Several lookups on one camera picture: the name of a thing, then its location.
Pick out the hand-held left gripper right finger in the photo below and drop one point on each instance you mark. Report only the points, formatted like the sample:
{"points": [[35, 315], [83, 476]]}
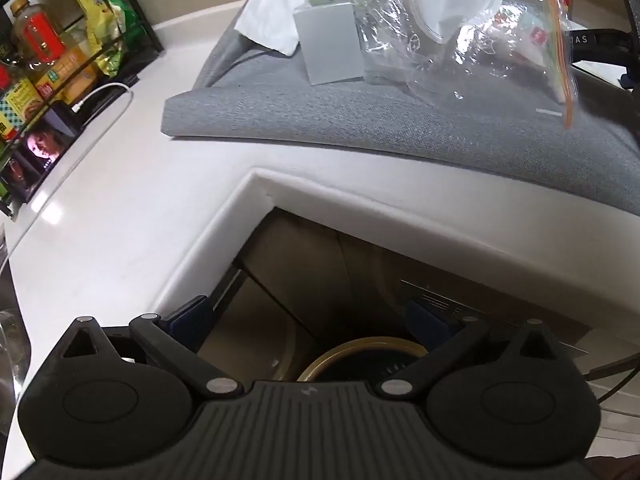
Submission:
{"points": [[425, 321]]}

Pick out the green food packet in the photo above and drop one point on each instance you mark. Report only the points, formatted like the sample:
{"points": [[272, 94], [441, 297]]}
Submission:
{"points": [[127, 20]]}

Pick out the red label bottle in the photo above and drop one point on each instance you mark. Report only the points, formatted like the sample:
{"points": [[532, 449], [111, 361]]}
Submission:
{"points": [[40, 40]]}

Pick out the black smartphone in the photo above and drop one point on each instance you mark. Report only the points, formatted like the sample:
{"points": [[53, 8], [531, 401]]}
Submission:
{"points": [[42, 146]]}

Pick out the white tissue paper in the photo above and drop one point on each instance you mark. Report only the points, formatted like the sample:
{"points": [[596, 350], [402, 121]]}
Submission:
{"points": [[270, 5]]}

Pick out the yellow food packet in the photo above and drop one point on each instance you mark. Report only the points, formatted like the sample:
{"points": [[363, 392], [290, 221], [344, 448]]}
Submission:
{"points": [[92, 15]]}

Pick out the clear zip plastic bag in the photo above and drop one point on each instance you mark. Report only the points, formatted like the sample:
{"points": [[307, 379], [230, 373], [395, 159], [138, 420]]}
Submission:
{"points": [[425, 65]]}

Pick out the grey fabric mat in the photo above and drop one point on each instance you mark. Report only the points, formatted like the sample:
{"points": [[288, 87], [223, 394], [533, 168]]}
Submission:
{"points": [[350, 115]]}

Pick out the blue cream-rimmed waste bin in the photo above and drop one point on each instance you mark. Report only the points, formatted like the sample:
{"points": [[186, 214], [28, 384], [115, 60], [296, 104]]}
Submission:
{"points": [[345, 347]]}

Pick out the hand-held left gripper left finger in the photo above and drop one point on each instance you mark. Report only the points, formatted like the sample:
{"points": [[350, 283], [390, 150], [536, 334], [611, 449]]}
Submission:
{"points": [[190, 320]]}

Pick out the vented beige cabinet door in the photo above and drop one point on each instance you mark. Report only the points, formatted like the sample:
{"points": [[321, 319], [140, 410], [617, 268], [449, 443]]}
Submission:
{"points": [[380, 280]]}

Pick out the clear plastic lid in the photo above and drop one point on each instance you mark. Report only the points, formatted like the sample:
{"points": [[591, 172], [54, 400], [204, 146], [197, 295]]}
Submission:
{"points": [[450, 0]]}

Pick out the steel sink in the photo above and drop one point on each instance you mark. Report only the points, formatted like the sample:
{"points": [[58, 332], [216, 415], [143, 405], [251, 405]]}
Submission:
{"points": [[10, 350]]}

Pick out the grey card box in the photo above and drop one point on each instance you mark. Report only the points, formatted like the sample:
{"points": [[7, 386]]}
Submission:
{"points": [[327, 45]]}

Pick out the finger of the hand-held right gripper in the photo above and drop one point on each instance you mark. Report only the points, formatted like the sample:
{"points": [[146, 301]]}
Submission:
{"points": [[600, 42]]}

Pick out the plain beige cabinet door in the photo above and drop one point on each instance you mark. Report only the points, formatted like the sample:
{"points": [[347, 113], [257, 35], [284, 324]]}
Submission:
{"points": [[250, 320]]}

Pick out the metal vent grille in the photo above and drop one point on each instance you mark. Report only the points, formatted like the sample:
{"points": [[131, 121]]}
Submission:
{"points": [[500, 310]]}

